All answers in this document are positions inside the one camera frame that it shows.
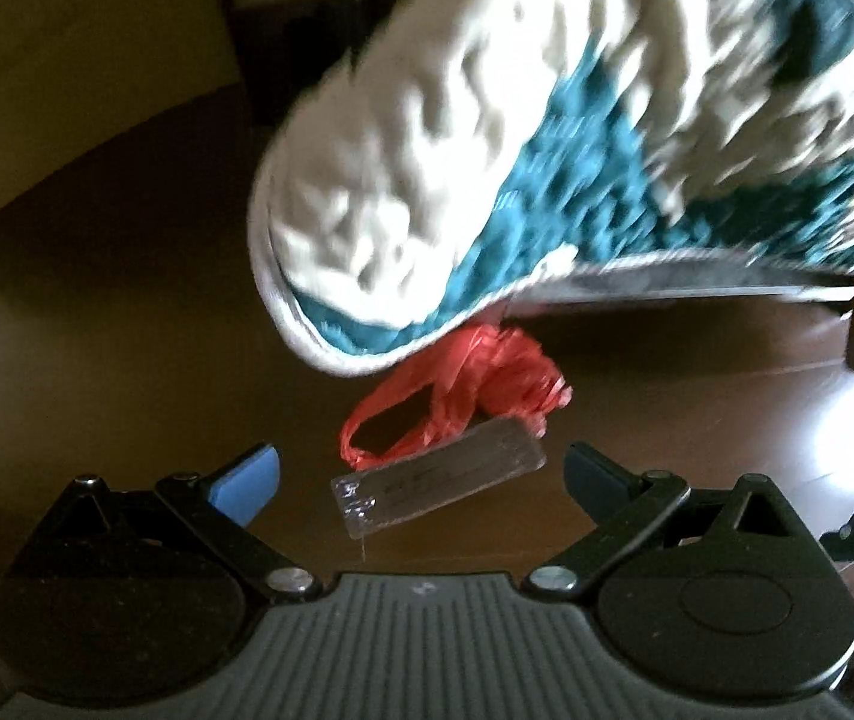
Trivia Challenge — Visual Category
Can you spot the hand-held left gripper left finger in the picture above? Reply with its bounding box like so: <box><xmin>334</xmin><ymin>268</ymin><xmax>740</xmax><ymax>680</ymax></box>
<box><xmin>22</xmin><ymin>444</ymin><xmax>323</xmax><ymax>605</ymax></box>

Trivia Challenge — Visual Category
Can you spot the red plastic bag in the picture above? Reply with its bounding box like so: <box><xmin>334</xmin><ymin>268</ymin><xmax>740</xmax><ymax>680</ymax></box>
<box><xmin>338</xmin><ymin>322</ymin><xmax>574</xmax><ymax>477</ymax></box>

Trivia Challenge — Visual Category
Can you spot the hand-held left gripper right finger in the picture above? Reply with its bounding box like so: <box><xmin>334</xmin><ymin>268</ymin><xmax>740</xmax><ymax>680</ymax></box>
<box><xmin>523</xmin><ymin>444</ymin><xmax>827</xmax><ymax>605</ymax></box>

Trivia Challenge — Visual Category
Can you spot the clear plastic tray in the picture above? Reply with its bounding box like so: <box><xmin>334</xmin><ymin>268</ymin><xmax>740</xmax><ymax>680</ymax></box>
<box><xmin>329</xmin><ymin>418</ymin><xmax>548</xmax><ymax>541</ymax></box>

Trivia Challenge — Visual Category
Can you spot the white and teal shaggy rug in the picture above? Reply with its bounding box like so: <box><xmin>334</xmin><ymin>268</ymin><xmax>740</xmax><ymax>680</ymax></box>
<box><xmin>247</xmin><ymin>0</ymin><xmax>854</xmax><ymax>380</ymax></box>

